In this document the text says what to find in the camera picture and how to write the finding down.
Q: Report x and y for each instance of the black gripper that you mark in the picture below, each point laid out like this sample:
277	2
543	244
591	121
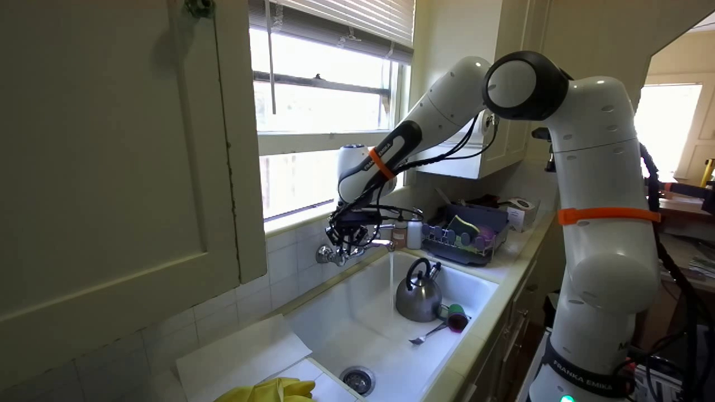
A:
355	225

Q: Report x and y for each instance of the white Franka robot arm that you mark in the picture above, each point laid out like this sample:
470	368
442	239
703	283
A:
604	260

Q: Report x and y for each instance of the white kitchen sink basin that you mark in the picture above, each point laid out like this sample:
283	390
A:
372	328

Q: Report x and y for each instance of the metal sink drain strainer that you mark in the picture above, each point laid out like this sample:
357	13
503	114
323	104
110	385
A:
359	380

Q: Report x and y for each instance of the yellow cloth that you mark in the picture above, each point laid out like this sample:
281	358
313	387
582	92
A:
270	391

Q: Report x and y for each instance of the white container on counter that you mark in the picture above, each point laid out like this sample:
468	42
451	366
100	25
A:
522	215

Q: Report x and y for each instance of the cream cabinet door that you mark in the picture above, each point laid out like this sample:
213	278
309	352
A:
113	163

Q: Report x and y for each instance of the chrome wall faucet with spout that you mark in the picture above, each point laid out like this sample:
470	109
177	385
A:
381	242

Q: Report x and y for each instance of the window with cream frame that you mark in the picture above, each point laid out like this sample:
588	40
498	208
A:
313	112

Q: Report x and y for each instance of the black camera on stand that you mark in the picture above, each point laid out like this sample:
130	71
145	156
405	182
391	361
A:
547	142

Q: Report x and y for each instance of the white upper wall cabinet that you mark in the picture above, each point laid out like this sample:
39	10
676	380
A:
461	46

